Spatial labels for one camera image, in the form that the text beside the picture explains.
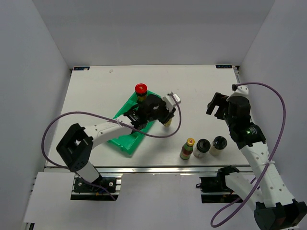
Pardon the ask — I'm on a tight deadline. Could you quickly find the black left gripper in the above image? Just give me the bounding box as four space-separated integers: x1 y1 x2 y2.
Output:
146 96 176 124

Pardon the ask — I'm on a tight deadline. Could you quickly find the yellow label brown bottle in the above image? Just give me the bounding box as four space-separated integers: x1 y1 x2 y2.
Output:
164 118 172 127

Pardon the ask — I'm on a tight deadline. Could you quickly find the red cap sauce bottle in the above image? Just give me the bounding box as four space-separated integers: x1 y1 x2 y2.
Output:
135 83 147 103

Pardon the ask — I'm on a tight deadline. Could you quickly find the black lid spice jar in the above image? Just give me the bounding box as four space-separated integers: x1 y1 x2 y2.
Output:
193 138 211 159

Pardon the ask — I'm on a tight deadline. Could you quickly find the green label sauce bottle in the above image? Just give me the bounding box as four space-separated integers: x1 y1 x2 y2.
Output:
180 138 195 160

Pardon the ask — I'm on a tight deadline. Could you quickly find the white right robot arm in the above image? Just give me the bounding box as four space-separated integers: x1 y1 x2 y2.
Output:
207 93 307 230

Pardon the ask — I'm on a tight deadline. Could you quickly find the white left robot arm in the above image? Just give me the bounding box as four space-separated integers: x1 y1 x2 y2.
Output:
56 92 181 191

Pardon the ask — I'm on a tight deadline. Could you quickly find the black grinder white jar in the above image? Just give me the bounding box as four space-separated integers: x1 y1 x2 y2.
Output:
209 136 227 156

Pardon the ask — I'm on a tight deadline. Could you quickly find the blue label sticker right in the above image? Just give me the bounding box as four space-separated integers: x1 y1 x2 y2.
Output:
215 64 233 69

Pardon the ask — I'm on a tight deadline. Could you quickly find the blue label sticker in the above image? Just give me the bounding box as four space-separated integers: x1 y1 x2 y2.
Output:
215 64 233 69
73 66 90 71

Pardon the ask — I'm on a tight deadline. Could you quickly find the green plastic divided bin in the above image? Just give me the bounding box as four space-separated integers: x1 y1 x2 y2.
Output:
108 91 162 156

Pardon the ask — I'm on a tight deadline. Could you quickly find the blue label sticker left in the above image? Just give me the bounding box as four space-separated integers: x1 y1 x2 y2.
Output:
73 66 90 71

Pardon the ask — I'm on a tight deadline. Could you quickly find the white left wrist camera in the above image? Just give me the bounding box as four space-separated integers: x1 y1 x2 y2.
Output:
162 92 181 112

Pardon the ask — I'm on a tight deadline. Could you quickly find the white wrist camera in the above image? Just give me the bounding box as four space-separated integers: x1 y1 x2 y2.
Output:
162 92 181 112
230 84 249 98

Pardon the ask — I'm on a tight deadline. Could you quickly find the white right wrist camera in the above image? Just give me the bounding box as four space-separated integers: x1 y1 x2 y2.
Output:
230 84 249 98

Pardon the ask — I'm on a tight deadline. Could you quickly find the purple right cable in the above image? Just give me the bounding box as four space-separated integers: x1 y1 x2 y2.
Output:
210 82 286 228

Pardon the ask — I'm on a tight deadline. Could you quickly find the purple cable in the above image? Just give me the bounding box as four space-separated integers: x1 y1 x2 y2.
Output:
210 82 286 228
41 94 182 201

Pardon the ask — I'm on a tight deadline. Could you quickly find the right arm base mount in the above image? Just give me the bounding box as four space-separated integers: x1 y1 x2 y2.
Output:
195 177 243 204

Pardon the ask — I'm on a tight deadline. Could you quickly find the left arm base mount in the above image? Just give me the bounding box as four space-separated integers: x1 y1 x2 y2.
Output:
71 176 121 201

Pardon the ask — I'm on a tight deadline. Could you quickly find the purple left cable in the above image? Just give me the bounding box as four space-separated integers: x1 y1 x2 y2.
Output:
41 94 182 201

